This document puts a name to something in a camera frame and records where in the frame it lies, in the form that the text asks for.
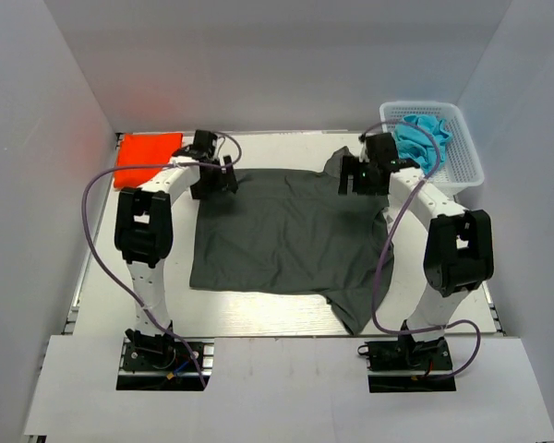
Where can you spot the white plastic basket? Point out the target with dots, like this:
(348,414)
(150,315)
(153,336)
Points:
(462,168)

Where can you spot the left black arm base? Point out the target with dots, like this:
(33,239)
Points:
(171,370)

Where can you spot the folded orange t-shirt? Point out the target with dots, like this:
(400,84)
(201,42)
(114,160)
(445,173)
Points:
(144,149)

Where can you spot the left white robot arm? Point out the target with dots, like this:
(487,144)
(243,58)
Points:
(144,232)

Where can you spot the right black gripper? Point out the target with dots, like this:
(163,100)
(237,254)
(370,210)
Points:
(351,166)

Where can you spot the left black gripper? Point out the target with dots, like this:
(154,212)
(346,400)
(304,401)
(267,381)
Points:
(200,190)

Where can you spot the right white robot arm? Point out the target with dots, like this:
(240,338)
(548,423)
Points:
(459,251)

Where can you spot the crumpled light blue t-shirt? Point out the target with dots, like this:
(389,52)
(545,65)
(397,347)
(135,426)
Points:
(424,140)

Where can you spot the dark grey t-shirt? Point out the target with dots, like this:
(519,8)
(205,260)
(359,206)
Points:
(290,232)

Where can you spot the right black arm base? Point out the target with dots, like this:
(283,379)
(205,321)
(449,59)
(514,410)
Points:
(403,366)

